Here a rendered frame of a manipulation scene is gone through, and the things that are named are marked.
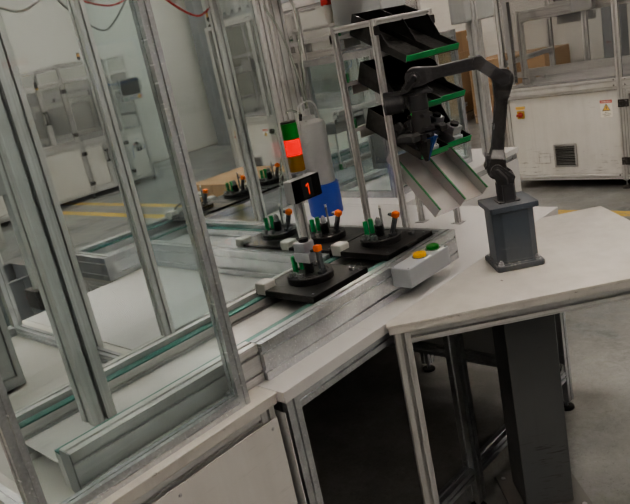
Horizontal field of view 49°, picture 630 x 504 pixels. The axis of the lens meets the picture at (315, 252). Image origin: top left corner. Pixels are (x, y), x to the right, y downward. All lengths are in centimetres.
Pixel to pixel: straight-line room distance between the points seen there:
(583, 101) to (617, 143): 44
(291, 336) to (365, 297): 30
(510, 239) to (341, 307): 58
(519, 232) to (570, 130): 425
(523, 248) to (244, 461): 106
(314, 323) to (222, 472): 46
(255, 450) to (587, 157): 508
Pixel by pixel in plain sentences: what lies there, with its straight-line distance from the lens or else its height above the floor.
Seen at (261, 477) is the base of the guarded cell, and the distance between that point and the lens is 174.
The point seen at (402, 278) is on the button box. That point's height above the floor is 93.
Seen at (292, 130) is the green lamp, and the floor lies 139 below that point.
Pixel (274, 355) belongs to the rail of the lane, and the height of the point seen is 91.
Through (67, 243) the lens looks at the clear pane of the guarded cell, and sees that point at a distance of 139.
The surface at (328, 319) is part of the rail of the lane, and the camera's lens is 188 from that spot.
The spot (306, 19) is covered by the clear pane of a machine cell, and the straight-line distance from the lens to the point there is 811.
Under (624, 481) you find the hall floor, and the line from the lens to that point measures 274.
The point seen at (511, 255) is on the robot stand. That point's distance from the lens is 219.
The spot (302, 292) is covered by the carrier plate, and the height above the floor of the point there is 97.
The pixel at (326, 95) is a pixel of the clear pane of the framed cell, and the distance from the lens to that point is 348.
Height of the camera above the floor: 162
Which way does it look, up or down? 16 degrees down
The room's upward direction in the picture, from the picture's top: 12 degrees counter-clockwise
